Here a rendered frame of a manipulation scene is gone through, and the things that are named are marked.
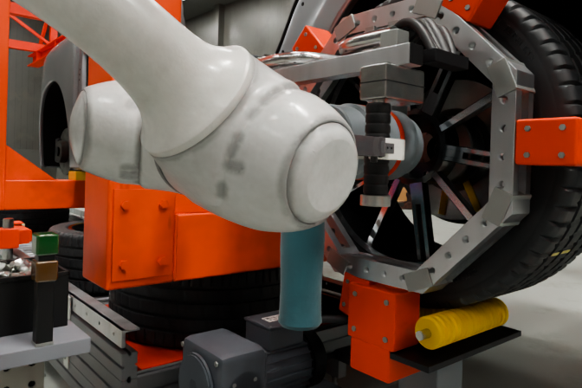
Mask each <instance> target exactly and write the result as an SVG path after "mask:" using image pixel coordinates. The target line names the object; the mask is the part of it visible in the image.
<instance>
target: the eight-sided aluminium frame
mask: <svg viewBox="0 0 582 388"><path fill-rule="evenodd" d="M442 3H443V0H404V1H401V2H397V3H392V4H389V5H386V6H383V7H379V8H376V9H373V10H368V11H364V12H361V13H358V14H355V15H354V14H351V15H350V16H346V17H343V18H342V19H341V21H340V22H339V24H338V25H337V26H336V27H335V28H334V32H333V34H332V35H331V37H330V38H329V40H328V42H327V44H326V45H325V47H324V48H323V49H322V51H321V53H324V54H329V55H338V56H341V54H340V52H339V45H340V43H341V42H342V41H343V40H345V39H346V38H347V37H350V36H354V35H357V34H360V33H364V32H365V28H367V27H371V26H376V28H377V29H379V28H383V27H386V26H388V22H391V21H395V20H401V19H403V18H406V17H411V18H415V19H418V18H422V17H428V18H430V19H432V20H433V21H434V22H435V23H436V24H439V25H443V26H445V27H446V28H447V29H448V31H449V32H450V34H451V36H452V38H453V41H454V44H455V46H456V48H457V49H459V50H460V51H461V52H462V53H463V54H464V55H465V56H466V57H468V58H469V60H470V61H471V62H472V63H473V64H474V65H475V66H476V67H477V68H478V69H479V70H480V71H481V72H482V73H483V74H484V75H485V76H486V77H487V78H488V79H489V80H490V81H491V82H492V83H493V89H492V114H491V140H490V165H489V189H488V202H487V203H486V204H485V205H484V206H483V207H482V208H481V209H480V210H479V211H478V212H477V213H476V214H475V215H474V216H472V217H471V218H470V219H469V220H468V221H467V222H466V223H465V224H464V225H463V226H462V227H461V228H460V229H459V230H458V231H457V232H456V233H455V234H454V235H453V236H452V237H451V238H450V239H449V240H448V241H447V242H446V243H445V244H444V245H443V246H441V247H440V248H439V249H438V250H437V251H436V252H435V253H434V254H433V255H432V256H431V257H430V258H429V259H428V260H427V261H425V262H424V263H423V264H418V263H414V262H406V261H401V260H397V259H392V258H388V257H383V256H379V255H372V254H367V253H363V252H359V251H358V249H357V247H356V246H355V244H354V243H353V241H352V239H351V237H350V236H349V235H348V233H347V232H346V229H345V228H344V226H343V225H342V223H341V221H340V220H339V219H338V217H337V215H336V214H335V212H334V213H333V214H332V215H331V216H329V217H328V219H327V220H326V221H325V248H324V255H325V256H326V258H327V262H328V263H329V264H330V265H331V267H332V268H333V271H334V272H338V273H341V274H342V275H345V272H347V273H349V274H351V275H354V276H356V277H358V278H361V279H365V280H368V281H375V282H378V283H382V284H385V285H388V286H392V287H395V288H402V289H405V290H408V292H416V293H420V294H426V293H429V292H433V291H437V290H441V289H443V288H444V287H445V286H446V285H448V284H449V283H451V282H453V280H454V279H455V278H456V277H457V276H458V275H459V274H461V273H462V271H463V270H464V269H465V268H467V267H468V266H469V265H470V264H471V263H472V262H474V261H475V260H476V259H477V258H478V257H479V256H480V255H482V254H483V253H484V252H485V251H486V250H488V249H489V248H490V247H491V246H492V245H493V244H495V243H496V242H497V241H498V240H499V239H500V238H502V237H503V236H504V235H505V234H506V233H507V232H509V231H510V230H511V229H512V228H513V227H514V226H515V225H519V223H520V221H521V220H522V219H523V218H524V217H525V216H526V215H528V214H529V211H530V199H531V197H532V195H531V194H530V187H531V165H517V164H516V163H515V140H516V122H517V120H526V119H532V118H533V112H534V94H535V93H536V92H535V89H534V74H533V73H532V72H531V71H530V70H528V69H527V68H526V66H525V64H524V63H522V62H520V61H518V60H517V59H516V58H515V57H514V56H513V55H512V54H510V53H509V52H508V51H507V50H506V49H505V48H504V47H503V46H501V45H500V43H498V42H497V41H496V40H495V39H494V38H493V37H492V36H491V35H490V34H489V33H488V32H487V31H486V30H485V29H483V28H481V27H479V26H476V25H474V24H472V23H468V22H466V21H464V20H463V19H462V18H461V17H459V16H458V15H457V14H455V13H454V12H453V11H451V10H448V9H447V8H445V7H443V6H442ZM339 80H340V79H338V80H333V81H323V82H317V83H311V84H306V85H300V87H299V89H300V90H301V91H305V92H308V93H311V94H314V95H316V96H318V97H319V98H321V99H322V100H324V101H326V99H327V97H328V96H329V94H330V93H331V92H332V91H333V89H334V87H335V86H336V84H337V83H338V81H339Z"/></svg>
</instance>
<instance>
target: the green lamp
mask: <svg viewBox="0 0 582 388"><path fill-rule="evenodd" d="M32 253H33V254H35V255H37V256H42V255H57V254H58V253H59V235H58V234H56V233H55V232H37V233H33V234H32Z"/></svg>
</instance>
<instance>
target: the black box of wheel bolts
mask: <svg viewBox="0 0 582 388"><path fill-rule="evenodd" d="M33 259H35V258H34V257H29V258H20V257H17V258H16V259H8V260H4V259H0V337H3V336H9V335H14V334H19V333H28V332H33V308H34V281H33V280H32V279H31V261H32V260H33ZM69 275H70V271H68V270H67V269H65V268H64V267H62V266H60V265H59V264H58V280H57V281H55V297H54V327H64V326H67V325H68V276H69Z"/></svg>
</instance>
